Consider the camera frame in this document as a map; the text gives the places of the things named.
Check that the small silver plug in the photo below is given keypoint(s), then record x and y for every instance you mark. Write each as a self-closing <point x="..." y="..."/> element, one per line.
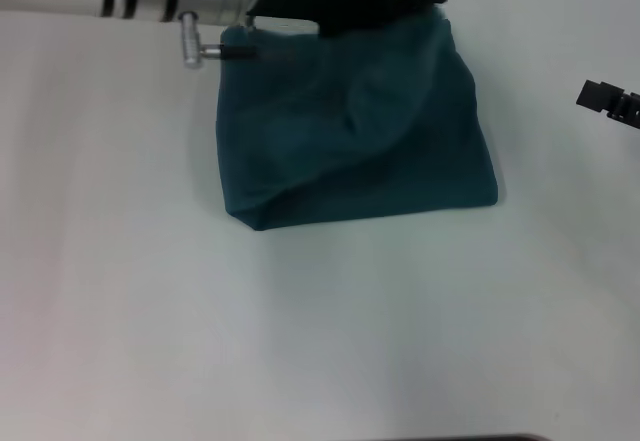
<point x="190" y="41"/>

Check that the teal t-shirt with beige print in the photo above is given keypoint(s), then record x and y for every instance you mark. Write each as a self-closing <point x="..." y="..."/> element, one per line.
<point x="350" y="136"/>

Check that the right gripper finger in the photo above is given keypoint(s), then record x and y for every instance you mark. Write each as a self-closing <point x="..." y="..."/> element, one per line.
<point x="597" y="97"/>

